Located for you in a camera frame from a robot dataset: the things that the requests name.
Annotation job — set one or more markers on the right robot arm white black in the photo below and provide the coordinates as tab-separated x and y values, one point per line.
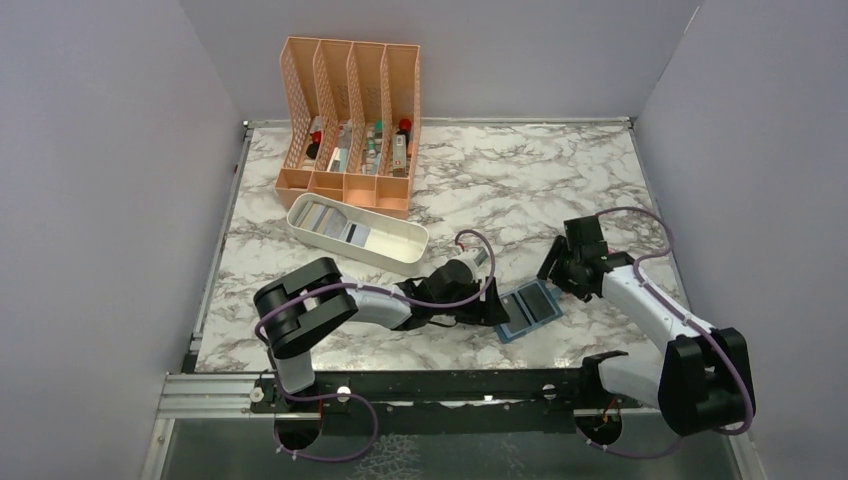
704	382

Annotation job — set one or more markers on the white oblong plastic tray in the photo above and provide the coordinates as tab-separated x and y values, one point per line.
369	237

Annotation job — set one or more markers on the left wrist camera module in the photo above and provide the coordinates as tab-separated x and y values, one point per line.
474	257

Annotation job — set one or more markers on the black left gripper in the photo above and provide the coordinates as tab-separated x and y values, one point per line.
487	313

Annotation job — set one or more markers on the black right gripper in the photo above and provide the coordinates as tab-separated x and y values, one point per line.
552	267

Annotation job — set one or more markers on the black mounting rail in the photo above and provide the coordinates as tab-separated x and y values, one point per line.
436	402

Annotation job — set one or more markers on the peach plastic file organizer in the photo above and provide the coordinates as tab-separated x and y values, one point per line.
355	111

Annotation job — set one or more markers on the glossy black credit card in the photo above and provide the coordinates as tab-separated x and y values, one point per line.
537	302

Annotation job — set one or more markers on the red black item in organizer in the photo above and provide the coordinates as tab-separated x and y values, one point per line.
314	145

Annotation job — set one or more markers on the red capped stick in organizer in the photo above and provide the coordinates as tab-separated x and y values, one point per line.
400	148

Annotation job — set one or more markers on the teal card holder wallet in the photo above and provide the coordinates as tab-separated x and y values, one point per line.
553	294

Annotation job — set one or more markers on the teal capped tubes in organizer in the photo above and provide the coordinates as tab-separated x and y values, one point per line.
372	163

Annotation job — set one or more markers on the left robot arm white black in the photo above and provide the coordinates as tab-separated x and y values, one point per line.
300	309

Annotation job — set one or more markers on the grey box in organizer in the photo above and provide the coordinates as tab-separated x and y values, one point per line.
339	156

